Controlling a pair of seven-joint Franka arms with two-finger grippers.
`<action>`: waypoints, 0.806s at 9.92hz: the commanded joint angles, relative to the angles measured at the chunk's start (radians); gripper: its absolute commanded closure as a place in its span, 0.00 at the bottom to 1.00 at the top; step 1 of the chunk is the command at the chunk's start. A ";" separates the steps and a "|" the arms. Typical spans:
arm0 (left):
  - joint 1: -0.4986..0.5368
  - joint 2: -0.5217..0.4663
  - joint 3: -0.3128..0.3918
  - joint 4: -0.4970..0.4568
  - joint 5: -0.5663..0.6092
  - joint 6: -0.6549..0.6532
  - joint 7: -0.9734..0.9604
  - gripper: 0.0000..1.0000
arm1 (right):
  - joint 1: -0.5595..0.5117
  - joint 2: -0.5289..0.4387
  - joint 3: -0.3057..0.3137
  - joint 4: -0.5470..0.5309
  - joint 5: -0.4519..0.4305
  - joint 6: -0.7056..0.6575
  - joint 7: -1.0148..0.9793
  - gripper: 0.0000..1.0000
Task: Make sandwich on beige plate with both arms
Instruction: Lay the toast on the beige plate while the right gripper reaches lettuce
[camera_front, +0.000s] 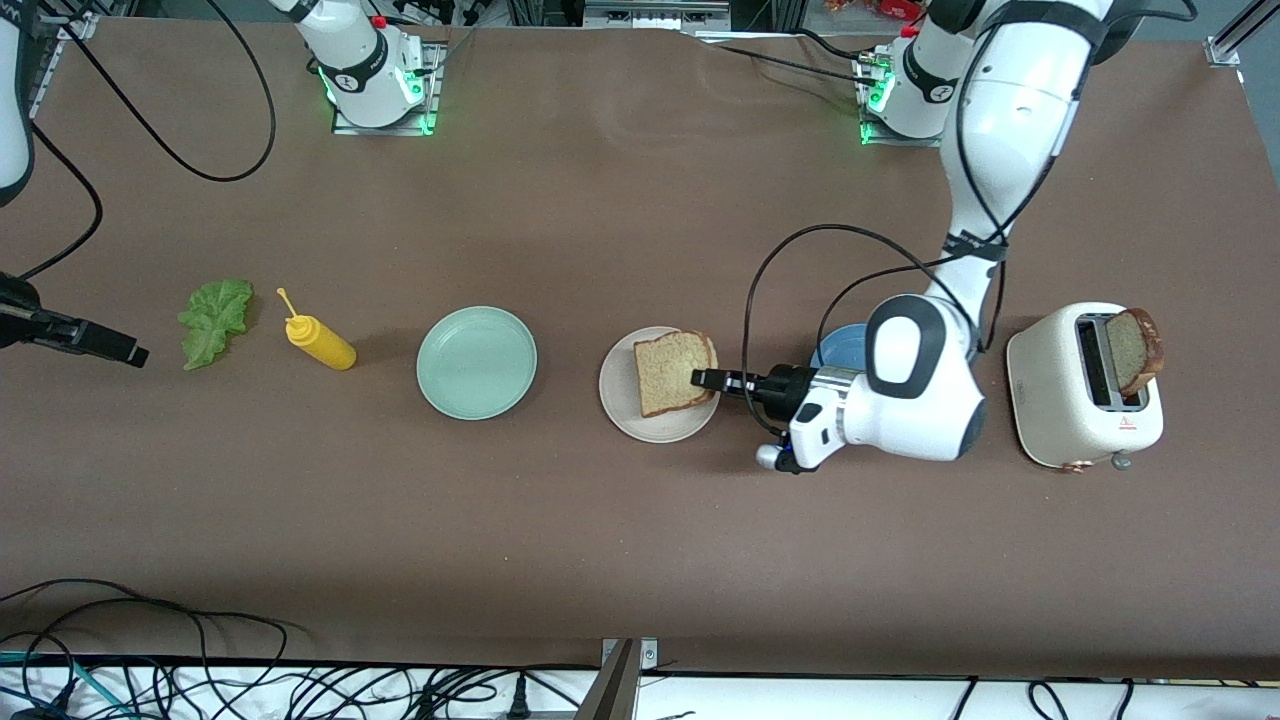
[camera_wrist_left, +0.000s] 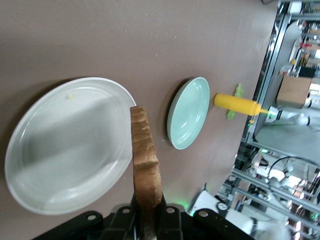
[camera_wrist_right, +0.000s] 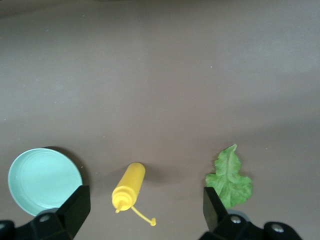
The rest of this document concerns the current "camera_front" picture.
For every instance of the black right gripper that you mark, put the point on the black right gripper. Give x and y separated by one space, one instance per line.
22 313

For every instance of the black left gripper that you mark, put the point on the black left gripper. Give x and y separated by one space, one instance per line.
785 390

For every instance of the brown bread slice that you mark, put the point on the brown bread slice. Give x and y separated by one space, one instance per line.
670 375
1128 350

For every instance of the green lettuce leaf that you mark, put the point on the green lettuce leaf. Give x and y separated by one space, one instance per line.
215 320

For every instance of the beige plate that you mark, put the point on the beige plate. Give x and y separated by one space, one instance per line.
620 415

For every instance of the blue plate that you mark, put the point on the blue plate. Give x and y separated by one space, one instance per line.
845 348

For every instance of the mint green plate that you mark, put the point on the mint green plate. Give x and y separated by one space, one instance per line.
476 363

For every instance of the yellow mustard squeeze bottle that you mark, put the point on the yellow mustard squeeze bottle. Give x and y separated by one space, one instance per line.
325 345

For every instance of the grey metal beam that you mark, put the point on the grey metal beam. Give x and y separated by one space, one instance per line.
612 690

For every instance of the white toaster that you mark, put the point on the white toaster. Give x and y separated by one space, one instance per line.
1045 400

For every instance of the grey metal box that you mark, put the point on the grey metal box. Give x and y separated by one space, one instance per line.
650 15

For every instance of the black power plug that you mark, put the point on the black power plug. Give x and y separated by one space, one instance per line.
518 700

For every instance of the red packet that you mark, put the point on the red packet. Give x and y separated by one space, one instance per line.
900 10

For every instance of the small metal bracket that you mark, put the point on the small metal bracket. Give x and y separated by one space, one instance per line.
650 655

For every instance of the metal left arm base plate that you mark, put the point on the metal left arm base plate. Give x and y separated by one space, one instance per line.
870 135

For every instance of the aluminium frame profile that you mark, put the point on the aluminium frame profile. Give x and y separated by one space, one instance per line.
1225 50
80 25

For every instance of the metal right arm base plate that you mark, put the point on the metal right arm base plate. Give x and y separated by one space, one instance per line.
434 90

